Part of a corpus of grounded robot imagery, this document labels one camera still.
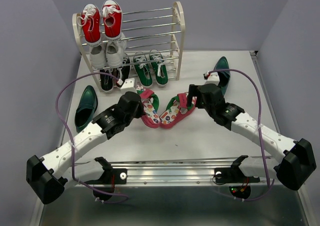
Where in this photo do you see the pink green sandal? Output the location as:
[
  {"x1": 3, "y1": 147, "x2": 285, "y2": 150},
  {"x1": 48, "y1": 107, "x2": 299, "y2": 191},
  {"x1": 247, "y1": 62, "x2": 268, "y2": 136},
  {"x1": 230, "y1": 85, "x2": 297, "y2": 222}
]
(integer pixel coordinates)
[
  {"x1": 136, "y1": 85, "x2": 160, "y2": 129},
  {"x1": 159, "y1": 92, "x2": 196, "y2": 129}
]

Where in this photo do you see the green canvas sneaker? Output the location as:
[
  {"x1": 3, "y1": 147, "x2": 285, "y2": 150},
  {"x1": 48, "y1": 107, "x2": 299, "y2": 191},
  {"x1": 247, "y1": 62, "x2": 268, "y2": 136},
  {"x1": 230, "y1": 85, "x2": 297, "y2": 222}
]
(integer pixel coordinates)
[
  {"x1": 133, "y1": 52, "x2": 153, "y2": 88},
  {"x1": 149, "y1": 49, "x2": 169, "y2": 87}
]

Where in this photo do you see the dark green loafer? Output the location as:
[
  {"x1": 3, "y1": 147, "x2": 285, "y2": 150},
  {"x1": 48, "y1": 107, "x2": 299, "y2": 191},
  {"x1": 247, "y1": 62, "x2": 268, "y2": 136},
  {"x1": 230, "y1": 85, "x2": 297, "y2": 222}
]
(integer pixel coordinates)
[
  {"x1": 214, "y1": 56, "x2": 231, "y2": 95},
  {"x1": 74, "y1": 85, "x2": 98, "y2": 133}
]

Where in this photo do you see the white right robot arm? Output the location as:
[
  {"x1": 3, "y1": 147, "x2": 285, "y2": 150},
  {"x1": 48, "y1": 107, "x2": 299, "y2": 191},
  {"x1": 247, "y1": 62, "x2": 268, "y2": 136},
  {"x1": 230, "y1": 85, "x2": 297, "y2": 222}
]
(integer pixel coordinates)
[{"x1": 187, "y1": 84, "x2": 317, "y2": 190}]

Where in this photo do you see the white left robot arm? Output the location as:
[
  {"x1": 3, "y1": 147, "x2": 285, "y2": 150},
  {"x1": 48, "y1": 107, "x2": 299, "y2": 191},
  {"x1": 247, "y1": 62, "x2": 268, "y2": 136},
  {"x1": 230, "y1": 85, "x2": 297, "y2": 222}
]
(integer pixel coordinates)
[{"x1": 26, "y1": 92, "x2": 144, "y2": 204}]

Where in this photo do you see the cream metal shoe rack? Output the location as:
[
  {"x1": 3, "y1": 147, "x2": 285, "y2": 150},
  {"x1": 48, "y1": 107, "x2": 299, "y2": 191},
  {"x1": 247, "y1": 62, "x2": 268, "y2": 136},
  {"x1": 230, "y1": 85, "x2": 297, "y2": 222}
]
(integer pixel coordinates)
[{"x1": 71, "y1": 1, "x2": 186, "y2": 86}]

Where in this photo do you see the black canvas sneaker left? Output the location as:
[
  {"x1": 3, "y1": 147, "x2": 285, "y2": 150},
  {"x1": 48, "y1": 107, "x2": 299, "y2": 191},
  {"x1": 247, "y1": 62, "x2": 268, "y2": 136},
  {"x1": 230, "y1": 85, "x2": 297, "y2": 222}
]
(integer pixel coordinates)
[{"x1": 100, "y1": 69, "x2": 114, "y2": 93}]

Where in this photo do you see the black canvas sneaker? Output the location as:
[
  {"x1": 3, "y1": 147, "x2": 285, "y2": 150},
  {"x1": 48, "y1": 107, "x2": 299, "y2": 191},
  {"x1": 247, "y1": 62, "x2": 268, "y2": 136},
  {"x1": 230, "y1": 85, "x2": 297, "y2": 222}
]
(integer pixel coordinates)
[
  {"x1": 100, "y1": 69, "x2": 114, "y2": 93},
  {"x1": 117, "y1": 56, "x2": 131, "y2": 82}
]

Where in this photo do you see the black canvas sneaker right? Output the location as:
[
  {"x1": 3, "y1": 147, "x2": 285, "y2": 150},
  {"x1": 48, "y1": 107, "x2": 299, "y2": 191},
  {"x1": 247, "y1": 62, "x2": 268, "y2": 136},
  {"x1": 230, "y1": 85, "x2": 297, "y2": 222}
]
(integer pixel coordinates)
[{"x1": 117, "y1": 56, "x2": 131, "y2": 82}]

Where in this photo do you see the white sneaker right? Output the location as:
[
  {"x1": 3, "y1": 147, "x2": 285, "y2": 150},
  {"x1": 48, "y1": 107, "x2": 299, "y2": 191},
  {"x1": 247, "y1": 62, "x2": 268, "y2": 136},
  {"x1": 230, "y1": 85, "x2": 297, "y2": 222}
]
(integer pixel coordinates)
[{"x1": 105, "y1": 33, "x2": 127, "y2": 69}]

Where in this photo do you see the white sneaker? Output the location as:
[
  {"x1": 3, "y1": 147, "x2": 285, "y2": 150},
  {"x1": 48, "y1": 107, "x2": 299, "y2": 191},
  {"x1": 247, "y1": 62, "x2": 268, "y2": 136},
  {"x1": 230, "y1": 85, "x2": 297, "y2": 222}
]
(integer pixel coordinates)
[
  {"x1": 105, "y1": 33, "x2": 127, "y2": 69},
  {"x1": 89, "y1": 45, "x2": 107, "y2": 69}
]

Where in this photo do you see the white sneaker left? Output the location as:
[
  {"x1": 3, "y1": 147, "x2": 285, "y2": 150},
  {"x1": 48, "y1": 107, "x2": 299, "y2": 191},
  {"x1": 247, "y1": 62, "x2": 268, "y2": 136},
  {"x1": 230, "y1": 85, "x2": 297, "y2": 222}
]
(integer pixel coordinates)
[{"x1": 89, "y1": 45, "x2": 107, "y2": 69}]

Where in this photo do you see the red canvas sneaker left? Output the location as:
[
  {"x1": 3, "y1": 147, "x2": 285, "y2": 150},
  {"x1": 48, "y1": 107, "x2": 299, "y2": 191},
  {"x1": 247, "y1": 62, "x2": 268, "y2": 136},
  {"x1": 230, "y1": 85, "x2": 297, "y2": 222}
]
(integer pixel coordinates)
[{"x1": 76, "y1": 4, "x2": 101, "y2": 47}]

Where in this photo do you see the red canvas sneaker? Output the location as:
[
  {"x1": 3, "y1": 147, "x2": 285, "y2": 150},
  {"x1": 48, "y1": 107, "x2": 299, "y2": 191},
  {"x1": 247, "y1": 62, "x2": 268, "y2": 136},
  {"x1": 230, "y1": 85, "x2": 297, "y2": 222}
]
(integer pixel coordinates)
[
  {"x1": 102, "y1": 0, "x2": 123, "y2": 41},
  {"x1": 76, "y1": 4, "x2": 101, "y2": 47}
]

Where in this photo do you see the red canvas sneaker right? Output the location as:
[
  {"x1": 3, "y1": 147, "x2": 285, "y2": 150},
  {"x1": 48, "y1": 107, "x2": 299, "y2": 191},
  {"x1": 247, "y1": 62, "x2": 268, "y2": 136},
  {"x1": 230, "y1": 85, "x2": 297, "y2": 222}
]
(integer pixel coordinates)
[{"x1": 102, "y1": 0, "x2": 123, "y2": 41}]

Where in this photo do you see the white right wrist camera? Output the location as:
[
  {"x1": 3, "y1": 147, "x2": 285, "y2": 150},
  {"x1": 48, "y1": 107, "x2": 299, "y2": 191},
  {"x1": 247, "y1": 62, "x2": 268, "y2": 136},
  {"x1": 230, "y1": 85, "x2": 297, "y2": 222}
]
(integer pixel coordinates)
[{"x1": 203, "y1": 72, "x2": 220, "y2": 86}]

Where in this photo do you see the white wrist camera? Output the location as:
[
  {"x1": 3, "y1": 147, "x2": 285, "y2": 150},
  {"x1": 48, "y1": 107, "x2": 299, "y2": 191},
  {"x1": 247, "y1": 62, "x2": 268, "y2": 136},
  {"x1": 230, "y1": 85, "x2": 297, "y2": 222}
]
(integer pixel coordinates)
[
  {"x1": 120, "y1": 78, "x2": 136, "y2": 93},
  {"x1": 203, "y1": 72, "x2": 220, "y2": 86}
]

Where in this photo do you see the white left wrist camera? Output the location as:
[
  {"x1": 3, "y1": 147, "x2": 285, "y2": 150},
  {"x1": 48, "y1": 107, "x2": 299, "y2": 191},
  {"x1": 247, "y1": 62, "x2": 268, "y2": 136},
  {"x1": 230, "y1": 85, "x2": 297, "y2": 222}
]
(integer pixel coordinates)
[{"x1": 120, "y1": 78, "x2": 136, "y2": 93}]

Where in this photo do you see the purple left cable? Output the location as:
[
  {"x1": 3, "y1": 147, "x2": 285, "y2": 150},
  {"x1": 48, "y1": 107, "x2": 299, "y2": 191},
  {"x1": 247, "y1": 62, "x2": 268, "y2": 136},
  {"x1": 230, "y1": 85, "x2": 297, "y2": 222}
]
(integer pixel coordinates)
[{"x1": 55, "y1": 73, "x2": 130, "y2": 203}]

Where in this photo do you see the purple cable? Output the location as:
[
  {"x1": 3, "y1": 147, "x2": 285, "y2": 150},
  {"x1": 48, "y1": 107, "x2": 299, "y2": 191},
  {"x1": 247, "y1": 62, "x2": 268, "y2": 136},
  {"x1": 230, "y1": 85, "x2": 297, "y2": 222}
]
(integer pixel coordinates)
[
  {"x1": 55, "y1": 73, "x2": 130, "y2": 203},
  {"x1": 208, "y1": 69, "x2": 275, "y2": 202}
]

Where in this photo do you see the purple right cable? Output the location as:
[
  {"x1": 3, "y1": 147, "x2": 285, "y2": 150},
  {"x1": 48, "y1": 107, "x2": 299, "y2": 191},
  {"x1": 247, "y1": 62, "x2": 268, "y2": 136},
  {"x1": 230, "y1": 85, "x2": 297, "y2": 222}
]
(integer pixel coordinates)
[{"x1": 208, "y1": 69, "x2": 275, "y2": 202}]

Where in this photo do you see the aluminium mounting rail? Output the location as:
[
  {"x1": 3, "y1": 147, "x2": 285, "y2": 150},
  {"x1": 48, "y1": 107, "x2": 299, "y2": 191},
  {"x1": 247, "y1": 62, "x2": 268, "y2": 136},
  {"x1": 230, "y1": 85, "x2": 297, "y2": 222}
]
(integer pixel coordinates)
[{"x1": 72, "y1": 157, "x2": 305, "y2": 188}]

